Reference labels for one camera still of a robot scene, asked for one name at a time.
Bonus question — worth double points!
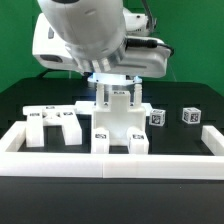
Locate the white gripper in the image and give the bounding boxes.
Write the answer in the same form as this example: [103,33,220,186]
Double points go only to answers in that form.
[32,13,174,108]

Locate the white chair seat piece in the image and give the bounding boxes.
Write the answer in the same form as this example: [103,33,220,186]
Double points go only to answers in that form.
[91,91,146,146]

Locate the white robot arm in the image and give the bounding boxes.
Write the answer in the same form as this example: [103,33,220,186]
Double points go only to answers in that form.
[32,0,174,86]

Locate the white chair back piece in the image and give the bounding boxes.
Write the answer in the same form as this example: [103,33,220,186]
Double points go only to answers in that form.
[23,105,82,147]

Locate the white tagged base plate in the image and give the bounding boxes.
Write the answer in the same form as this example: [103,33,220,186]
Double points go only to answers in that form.
[75,101,153,116]

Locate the black cable on table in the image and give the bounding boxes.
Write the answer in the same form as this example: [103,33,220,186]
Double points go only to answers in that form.
[36,68,59,79]

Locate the white U-shaped fence frame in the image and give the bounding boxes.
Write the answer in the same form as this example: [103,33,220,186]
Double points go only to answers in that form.
[0,121,224,180]

